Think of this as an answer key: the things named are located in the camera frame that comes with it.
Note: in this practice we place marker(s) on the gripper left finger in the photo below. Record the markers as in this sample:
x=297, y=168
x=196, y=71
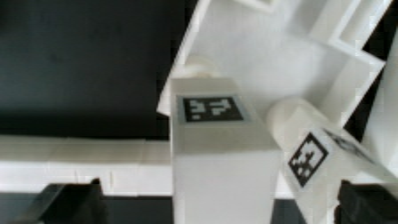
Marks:
x=68, y=204

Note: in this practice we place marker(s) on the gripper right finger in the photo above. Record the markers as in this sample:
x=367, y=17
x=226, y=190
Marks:
x=368, y=205

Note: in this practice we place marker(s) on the white chair leg with tag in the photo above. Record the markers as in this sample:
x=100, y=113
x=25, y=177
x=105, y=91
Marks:
x=324, y=159

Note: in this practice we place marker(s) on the white chair seat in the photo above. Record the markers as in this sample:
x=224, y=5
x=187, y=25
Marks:
x=285, y=46

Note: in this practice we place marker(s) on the white U-shaped fence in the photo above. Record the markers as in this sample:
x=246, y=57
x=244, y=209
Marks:
x=130, y=163

